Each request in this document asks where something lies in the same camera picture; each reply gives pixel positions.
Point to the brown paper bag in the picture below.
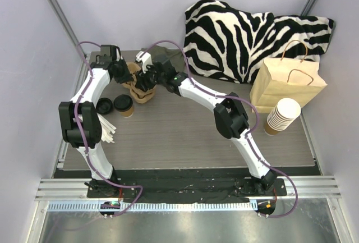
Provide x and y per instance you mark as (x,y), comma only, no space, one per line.
(283,77)

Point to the stack of paper cups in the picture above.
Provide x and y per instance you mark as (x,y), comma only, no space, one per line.
(282,115)

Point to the zebra print blanket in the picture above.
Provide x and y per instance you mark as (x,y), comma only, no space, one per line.
(228,44)

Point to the white wrapped straws bundle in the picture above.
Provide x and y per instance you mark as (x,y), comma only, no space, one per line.
(108,130)

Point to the brown paper coffee cup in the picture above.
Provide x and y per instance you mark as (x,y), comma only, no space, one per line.
(128,112)

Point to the brown pulp cup carrier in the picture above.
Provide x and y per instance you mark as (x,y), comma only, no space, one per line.
(138,95)

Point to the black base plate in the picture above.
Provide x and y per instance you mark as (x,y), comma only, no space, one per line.
(182,185)

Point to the stack of black lids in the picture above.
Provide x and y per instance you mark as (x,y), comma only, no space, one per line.
(104,106)

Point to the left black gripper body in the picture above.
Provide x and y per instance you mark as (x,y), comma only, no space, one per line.
(125,72)

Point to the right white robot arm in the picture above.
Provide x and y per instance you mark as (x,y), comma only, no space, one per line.
(231,119)

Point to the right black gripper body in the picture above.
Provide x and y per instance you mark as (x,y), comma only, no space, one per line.
(148,77)

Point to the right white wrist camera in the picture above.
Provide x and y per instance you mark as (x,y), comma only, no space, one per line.
(144,58)

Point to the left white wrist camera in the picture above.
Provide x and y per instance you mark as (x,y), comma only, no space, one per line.
(118,54)

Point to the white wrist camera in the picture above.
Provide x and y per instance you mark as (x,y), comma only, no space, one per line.
(144,58)
(118,54)

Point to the aluminium rail frame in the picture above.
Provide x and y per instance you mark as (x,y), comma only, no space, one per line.
(71,195)

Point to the olive green cloth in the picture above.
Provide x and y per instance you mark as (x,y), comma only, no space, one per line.
(174,55)

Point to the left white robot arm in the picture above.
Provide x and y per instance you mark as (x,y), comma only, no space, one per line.
(79,119)

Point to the black plastic cup lid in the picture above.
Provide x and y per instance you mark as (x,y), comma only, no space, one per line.
(122,102)

